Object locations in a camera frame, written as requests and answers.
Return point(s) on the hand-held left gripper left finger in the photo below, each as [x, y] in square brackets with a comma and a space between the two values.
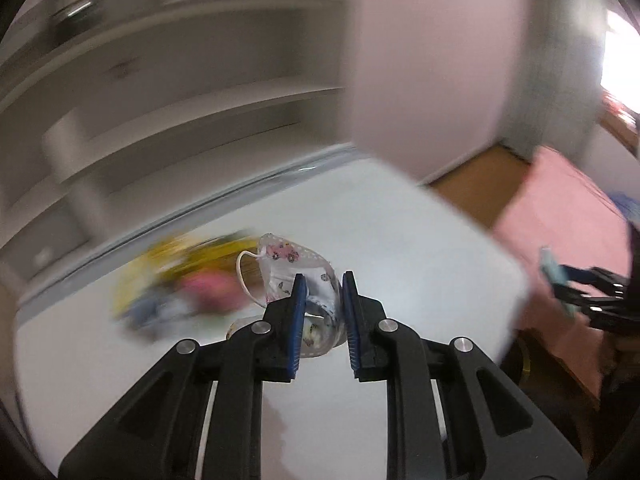
[298, 325]

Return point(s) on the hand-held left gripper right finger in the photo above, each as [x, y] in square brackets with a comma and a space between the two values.
[349, 325]

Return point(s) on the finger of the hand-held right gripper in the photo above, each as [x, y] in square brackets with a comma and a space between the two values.
[595, 302]
[590, 276]

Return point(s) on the teal cardboard box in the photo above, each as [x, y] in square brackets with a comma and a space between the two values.
[556, 280]

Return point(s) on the patterned white face mask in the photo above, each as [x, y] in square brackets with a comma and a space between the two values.
[285, 260]

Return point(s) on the pink floor mat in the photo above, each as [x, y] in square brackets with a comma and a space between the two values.
[565, 210]

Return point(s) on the yellow packet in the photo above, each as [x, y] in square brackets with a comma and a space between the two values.
[165, 260]

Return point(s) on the bright window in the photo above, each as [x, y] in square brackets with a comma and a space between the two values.
[620, 55]

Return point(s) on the white drawer with knob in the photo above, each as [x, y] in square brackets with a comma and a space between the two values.
[45, 250]

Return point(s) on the white desk hutch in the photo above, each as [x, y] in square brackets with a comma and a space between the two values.
[175, 85]

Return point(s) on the black lantern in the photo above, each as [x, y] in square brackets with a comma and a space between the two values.
[75, 0]

